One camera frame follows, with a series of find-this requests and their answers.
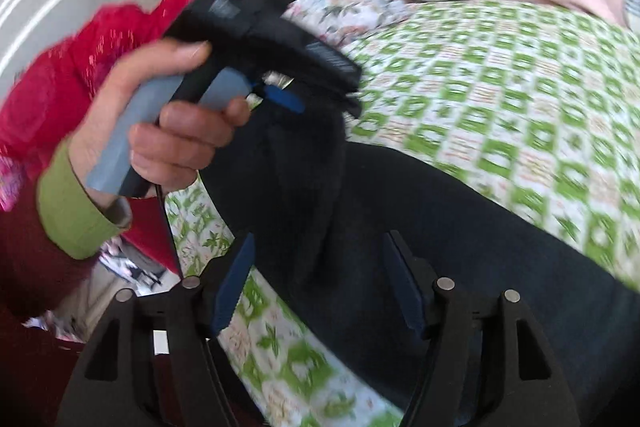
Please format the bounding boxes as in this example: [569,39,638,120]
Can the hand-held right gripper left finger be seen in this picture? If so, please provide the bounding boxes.
[55,232,266,427]

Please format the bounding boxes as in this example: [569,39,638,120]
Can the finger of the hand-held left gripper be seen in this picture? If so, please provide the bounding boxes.
[247,74,307,115]

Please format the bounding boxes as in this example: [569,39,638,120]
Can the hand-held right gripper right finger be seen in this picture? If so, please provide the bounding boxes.
[382,229,583,427]

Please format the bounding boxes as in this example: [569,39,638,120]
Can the black pants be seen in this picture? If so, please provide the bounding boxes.
[200,99,640,427]

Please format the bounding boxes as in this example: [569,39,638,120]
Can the person's left forearm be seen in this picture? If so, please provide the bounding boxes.
[0,141,133,323]

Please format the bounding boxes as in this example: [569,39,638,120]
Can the person's left hand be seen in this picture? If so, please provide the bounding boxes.
[67,41,252,210]

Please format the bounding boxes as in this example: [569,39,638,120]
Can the floral ruffled pillow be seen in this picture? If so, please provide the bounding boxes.
[284,0,418,55]

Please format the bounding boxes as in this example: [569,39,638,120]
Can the red floral blanket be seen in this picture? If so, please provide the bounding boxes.
[0,0,333,280]

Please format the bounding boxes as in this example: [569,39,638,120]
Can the green patterned bed sheet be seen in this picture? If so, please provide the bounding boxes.
[162,1,640,427]

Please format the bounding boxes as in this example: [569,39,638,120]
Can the black cable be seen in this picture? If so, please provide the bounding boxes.
[152,183,182,279]

